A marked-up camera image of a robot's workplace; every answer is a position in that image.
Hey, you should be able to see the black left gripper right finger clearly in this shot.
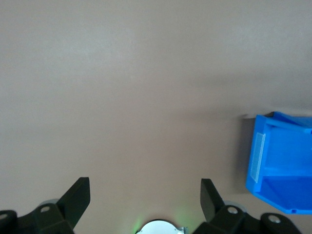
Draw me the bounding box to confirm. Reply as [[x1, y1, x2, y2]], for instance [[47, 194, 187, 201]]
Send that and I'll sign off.
[[194, 178, 303, 234]]

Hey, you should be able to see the blue plastic storage bin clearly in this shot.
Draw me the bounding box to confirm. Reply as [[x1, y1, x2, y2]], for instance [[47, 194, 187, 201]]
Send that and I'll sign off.
[[245, 111, 312, 215]]

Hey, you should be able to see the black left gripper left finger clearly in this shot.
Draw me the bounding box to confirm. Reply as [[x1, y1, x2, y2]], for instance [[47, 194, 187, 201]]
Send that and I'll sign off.
[[0, 176, 91, 234]]

